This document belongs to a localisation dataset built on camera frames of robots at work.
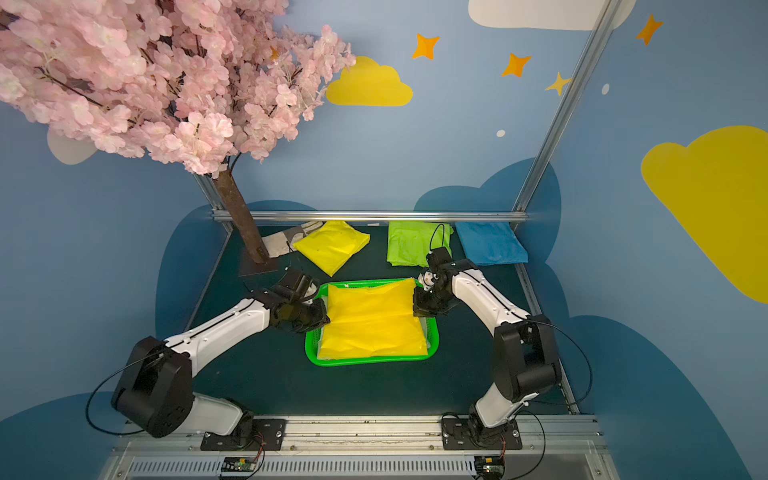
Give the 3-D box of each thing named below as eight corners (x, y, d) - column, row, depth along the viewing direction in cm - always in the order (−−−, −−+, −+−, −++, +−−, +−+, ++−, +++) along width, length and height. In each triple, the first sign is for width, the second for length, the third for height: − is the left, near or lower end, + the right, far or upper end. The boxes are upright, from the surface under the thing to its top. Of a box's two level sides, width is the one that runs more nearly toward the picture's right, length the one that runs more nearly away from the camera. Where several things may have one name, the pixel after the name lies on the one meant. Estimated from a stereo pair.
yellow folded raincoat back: (293, 250, 116) (291, 246, 113) (333, 218, 127) (332, 213, 125) (332, 277, 108) (331, 273, 106) (371, 240, 119) (371, 235, 117)
